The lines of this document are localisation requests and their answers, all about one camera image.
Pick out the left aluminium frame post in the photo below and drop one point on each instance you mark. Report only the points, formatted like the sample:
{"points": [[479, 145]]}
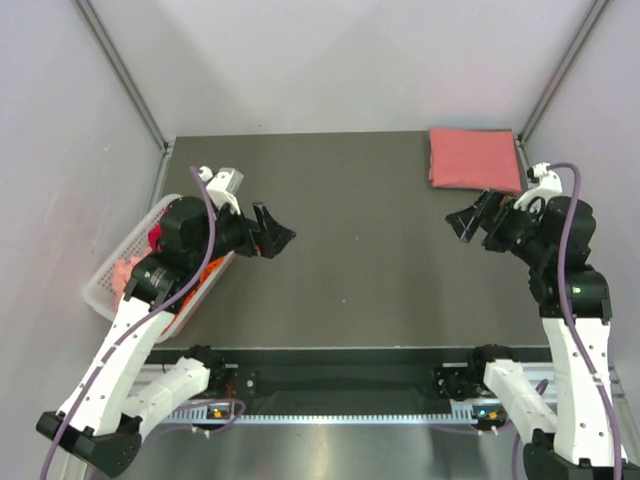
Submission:
{"points": [[98, 30]]}

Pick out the light peach t shirt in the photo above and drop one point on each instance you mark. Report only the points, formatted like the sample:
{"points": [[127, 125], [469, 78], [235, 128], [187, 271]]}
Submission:
{"points": [[122, 272]]}

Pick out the salmon pink t shirt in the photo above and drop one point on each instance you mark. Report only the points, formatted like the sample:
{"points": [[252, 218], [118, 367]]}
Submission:
{"points": [[474, 159]]}

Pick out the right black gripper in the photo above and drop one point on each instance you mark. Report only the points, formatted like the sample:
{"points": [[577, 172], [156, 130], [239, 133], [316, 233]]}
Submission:
{"points": [[465, 221]]}

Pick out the aluminium frame post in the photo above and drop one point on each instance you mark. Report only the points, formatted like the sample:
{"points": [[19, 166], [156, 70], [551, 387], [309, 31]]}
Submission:
{"points": [[577, 44], [98, 30]]}

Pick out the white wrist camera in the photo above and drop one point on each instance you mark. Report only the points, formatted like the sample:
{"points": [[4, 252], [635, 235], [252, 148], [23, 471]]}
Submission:
{"points": [[222, 186], [544, 184]]}

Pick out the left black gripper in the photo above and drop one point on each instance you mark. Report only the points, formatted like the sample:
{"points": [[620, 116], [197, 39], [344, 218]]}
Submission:
{"points": [[266, 236]]}

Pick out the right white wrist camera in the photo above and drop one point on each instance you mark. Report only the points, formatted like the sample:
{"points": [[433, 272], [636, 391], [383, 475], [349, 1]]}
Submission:
{"points": [[544, 184]]}

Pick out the right aluminium frame post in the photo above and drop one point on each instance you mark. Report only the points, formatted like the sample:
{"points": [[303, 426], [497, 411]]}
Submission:
{"points": [[577, 44]]}

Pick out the orange t shirt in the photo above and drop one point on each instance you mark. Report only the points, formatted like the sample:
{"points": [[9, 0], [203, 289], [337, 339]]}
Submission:
{"points": [[207, 280]]}

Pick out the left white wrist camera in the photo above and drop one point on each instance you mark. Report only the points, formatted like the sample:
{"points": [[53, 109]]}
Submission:
{"points": [[222, 186]]}

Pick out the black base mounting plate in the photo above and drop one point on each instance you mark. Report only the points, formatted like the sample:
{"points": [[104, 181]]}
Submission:
{"points": [[343, 383]]}

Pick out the magenta t shirt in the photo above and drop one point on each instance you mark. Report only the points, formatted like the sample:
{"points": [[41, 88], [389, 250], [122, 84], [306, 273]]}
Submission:
{"points": [[154, 238]]}

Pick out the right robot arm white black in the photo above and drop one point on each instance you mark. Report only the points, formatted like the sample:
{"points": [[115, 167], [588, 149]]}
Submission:
{"points": [[580, 438]]}

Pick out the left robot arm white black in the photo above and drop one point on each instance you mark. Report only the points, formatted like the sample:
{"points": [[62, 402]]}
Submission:
{"points": [[104, 423]]}

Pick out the white plastic laundry basket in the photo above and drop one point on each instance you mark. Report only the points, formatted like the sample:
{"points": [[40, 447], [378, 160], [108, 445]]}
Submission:
{"points": [[105, 289]]}

